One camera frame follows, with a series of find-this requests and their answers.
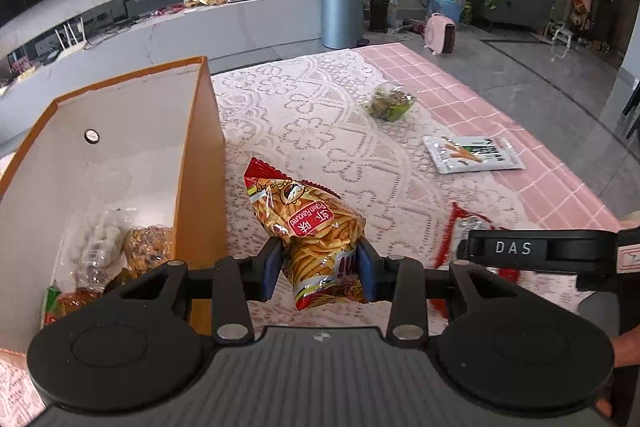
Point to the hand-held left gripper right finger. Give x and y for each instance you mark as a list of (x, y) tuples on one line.
[(366, 272)]

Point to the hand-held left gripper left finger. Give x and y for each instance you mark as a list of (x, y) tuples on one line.
[(272, 272)]

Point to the orange prawn stick packet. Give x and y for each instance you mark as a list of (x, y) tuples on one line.
[(310, 227)]

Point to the red striped snack packet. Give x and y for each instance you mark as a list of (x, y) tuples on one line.
[(450, 232)]

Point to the orange cardboard box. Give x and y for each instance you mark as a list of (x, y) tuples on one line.
[(125, 147)]

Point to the person's right hand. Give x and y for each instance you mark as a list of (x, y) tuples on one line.
[(627, 347)]

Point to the brown nut snack packet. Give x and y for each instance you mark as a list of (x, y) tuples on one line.
[(147, 249)]

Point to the white carrot stick packet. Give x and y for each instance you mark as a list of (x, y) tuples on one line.
[(472, 154)]

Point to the pink checked tablecloth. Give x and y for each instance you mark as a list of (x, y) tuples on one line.
[(475, 107)]

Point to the white ball snack packet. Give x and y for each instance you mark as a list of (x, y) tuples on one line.
[(100, 239)]

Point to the white step stool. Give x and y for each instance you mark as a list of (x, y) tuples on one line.
[(561, 37)]

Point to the white marble bench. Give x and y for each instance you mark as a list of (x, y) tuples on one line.
[(225, 32)]

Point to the pink heater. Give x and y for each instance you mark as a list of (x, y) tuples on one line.
[(440, 34)]

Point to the grey trash bin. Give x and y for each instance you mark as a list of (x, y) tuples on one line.
[(342, 14)]

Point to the yellow snack bags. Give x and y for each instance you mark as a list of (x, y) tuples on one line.
[(205, 1)]

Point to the white router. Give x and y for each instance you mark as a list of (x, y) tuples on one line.
[(72, 39)]

